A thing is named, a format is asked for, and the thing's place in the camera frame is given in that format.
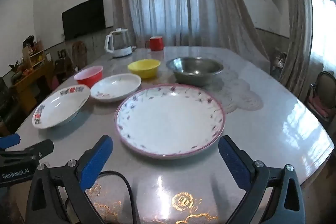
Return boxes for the stainless steel bowl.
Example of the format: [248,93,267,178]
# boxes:
[166,57,224,86]

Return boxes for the black wall television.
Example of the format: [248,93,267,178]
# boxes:
[62,0,106,41]

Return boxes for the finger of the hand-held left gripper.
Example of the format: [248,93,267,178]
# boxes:
[0,139,54,164]
[0,133,21,150]

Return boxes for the oval-backed chair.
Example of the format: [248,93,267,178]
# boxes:
[306,71,336,122]

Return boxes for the carved wooden chair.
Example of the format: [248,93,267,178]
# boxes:
[72,41,88,68]

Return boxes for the red mug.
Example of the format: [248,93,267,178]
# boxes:
[145,36,165,51]

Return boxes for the lace flower table mat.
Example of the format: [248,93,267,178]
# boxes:
[87,64,263,224]

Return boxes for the large pink-rimmed plate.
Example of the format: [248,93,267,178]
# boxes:
[115,84,226,160]

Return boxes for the white rose-print deep plate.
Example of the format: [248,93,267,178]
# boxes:
[90,73,142,103]

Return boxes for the crumpled silver bag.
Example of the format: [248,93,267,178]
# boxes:
[272,51,287,79]

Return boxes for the wooden shelf unit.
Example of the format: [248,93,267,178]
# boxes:
[10,38,55,114]

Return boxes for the black cable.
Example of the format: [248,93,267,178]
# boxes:
[98,172,138,224]

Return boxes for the narrow beige window curtain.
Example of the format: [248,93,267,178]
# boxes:
[278,0,314,98]

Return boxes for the yellow bowl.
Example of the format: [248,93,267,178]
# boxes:
[127,59,161,79]

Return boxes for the red plastic bowl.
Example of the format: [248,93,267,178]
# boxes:
[74,65,104,88]

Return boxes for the wavy-edged plate with red print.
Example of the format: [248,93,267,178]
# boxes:
[32,84,91,129]

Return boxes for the wide beige window curtain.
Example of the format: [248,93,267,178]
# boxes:
[112,0,271,67]

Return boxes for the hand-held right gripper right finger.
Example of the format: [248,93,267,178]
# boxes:
[218,135,306,224]

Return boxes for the white glass electric kettle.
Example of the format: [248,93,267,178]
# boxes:
[104,28,137,58]

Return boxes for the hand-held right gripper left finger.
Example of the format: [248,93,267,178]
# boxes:
[25,135,113,224]

